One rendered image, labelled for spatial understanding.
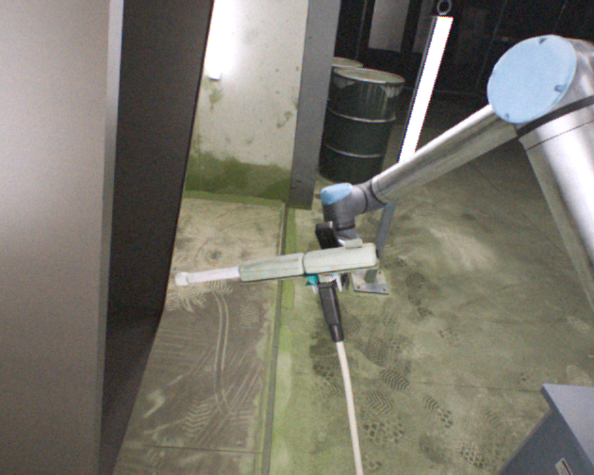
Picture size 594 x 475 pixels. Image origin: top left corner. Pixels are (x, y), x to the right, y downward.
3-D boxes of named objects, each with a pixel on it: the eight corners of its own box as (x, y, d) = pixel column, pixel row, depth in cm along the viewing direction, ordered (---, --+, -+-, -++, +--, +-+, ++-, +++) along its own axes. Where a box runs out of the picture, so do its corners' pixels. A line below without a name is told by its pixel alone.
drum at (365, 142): (311, 163, 356) (324, 65, 308) (365, 164, 370) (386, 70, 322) (329, 190, 309) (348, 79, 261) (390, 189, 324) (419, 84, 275)
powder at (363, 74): (326, 69, 308) (326, 68, 307) (384, 73, 322) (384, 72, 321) (348, 82, 265) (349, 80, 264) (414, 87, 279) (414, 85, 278)
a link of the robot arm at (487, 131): (613, 26, 63) (367, 182, 120) (585, 21, 56) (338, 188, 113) (643, 85, 62) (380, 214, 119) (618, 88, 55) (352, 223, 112)
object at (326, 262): (392, 330, 81) (374, 233, 76) (392, 342, 77) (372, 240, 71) (206, 342, 96) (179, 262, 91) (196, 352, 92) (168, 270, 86)
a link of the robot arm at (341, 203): (341, 182, 111) (346, 221, 114) (312, 188, 105) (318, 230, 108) (363, 181, 104) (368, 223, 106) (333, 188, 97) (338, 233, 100)
